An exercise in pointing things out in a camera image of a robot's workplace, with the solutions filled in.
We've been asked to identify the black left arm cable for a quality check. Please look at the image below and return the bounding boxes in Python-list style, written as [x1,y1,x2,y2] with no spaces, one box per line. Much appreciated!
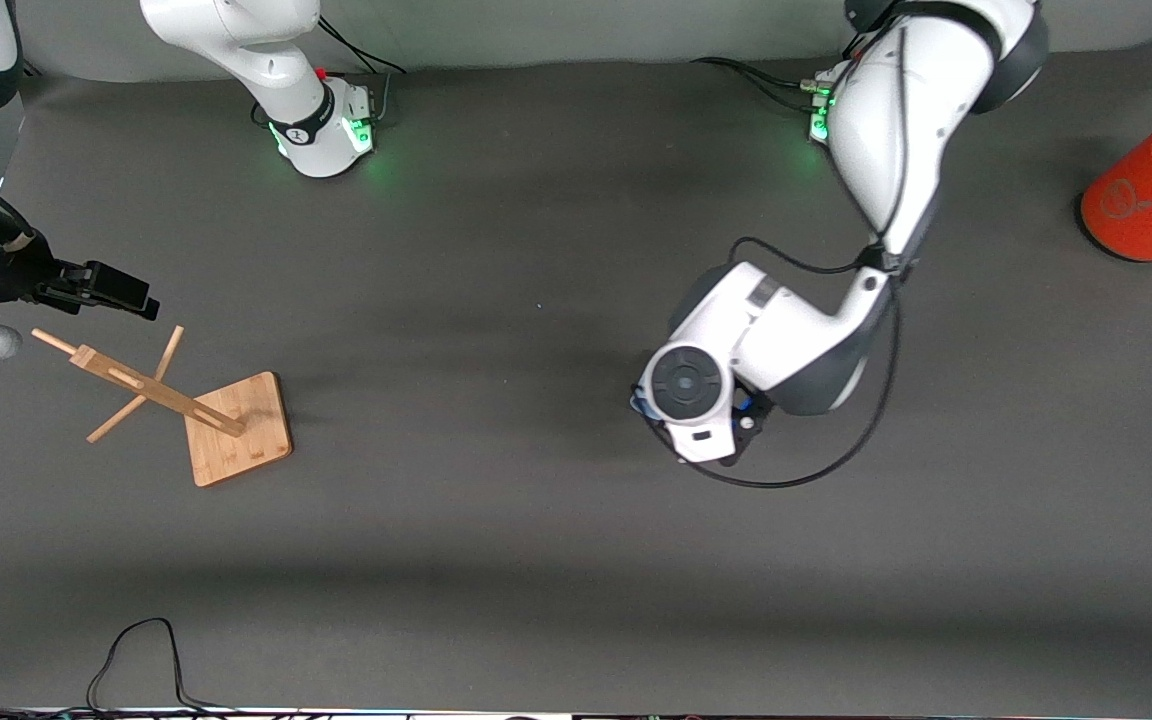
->
[631,237,903,490]

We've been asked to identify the black looped cable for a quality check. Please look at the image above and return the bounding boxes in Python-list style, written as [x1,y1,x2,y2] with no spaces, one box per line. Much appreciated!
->
[86,617,237,714]

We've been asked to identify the black left base cables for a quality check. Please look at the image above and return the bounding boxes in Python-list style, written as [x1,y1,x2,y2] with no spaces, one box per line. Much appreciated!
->
[691,55,827,113]

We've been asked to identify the black base cables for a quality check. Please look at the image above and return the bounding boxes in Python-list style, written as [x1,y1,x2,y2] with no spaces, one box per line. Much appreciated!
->
[316,10,409,126]
[691,55,827,113]

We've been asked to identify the wooden cup rack stand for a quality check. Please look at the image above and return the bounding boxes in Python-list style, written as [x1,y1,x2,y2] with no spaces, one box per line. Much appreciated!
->
[31,325,295,488]

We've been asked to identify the black right base cables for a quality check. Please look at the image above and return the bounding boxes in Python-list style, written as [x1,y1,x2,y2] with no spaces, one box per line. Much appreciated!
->
[316,10,409,126]

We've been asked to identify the orange cylindrical can grey lid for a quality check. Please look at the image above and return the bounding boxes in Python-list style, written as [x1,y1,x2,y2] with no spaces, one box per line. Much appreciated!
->
[1080,98,1152,264]

